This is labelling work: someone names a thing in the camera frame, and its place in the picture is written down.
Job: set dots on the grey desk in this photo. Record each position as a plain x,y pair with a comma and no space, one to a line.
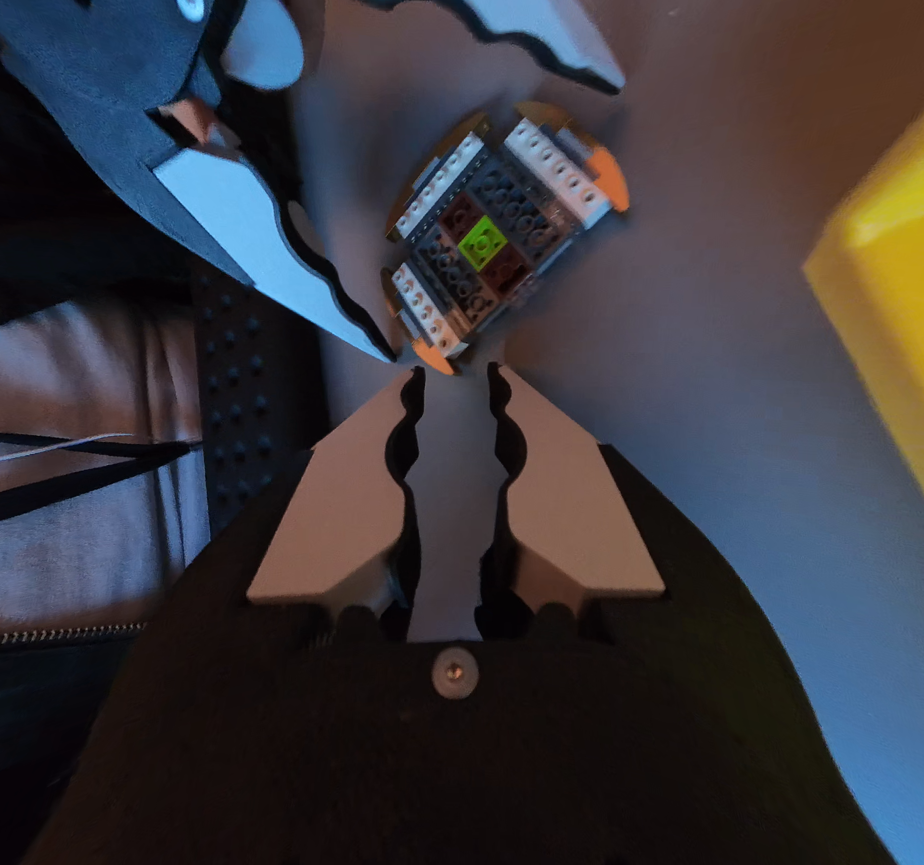
686,410

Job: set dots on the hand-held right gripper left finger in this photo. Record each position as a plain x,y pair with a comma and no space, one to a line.
339,518

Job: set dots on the yellow plastic bin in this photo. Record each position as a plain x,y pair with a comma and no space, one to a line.
881,287

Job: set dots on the dark zippered jacket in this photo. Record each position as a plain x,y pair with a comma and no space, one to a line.
43,699

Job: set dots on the black perforated panel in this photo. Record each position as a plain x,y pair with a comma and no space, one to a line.
238,388

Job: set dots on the toy brick model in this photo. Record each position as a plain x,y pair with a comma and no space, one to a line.
480,244

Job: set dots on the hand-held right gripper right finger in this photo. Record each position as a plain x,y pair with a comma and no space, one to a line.
577,518

